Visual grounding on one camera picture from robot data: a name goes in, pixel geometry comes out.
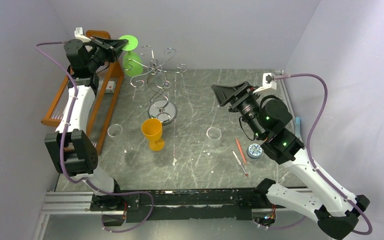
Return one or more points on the orange wooden rack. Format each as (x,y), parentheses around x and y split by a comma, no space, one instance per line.
(107,72)

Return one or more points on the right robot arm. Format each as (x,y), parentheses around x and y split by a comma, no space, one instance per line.
(335,209)

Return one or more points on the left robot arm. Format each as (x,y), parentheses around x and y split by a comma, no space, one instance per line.
(69,147)

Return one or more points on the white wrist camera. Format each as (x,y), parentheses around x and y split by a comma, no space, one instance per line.
(80,35)
(268,83)

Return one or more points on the blue patterned round tin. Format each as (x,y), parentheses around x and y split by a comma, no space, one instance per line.
(254,152)

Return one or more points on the orange plastic wine glass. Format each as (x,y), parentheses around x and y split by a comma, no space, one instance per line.
(152,129)

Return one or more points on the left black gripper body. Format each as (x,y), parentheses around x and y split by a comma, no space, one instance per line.
(104,54)

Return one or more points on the clear wine glass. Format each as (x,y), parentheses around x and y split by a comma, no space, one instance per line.
(118,139)
(212,141)
(234,118)

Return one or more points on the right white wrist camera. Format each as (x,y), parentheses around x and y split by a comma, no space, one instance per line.
(268,83)

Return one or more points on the chrome wine glass rack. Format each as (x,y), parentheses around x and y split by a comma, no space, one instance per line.
(154,77)

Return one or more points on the green plastic wine glass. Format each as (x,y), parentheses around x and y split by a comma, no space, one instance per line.
(131,61)

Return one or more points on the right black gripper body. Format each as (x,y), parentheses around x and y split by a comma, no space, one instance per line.
(237,99)

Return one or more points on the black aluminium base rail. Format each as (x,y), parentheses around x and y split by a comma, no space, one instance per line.
(223,203)

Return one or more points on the small white red box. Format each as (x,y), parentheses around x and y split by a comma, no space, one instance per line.
(110,87)

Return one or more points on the white red pen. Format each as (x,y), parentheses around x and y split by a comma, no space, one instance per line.
(240,163)

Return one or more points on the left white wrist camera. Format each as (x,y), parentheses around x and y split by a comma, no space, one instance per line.
(80,35)

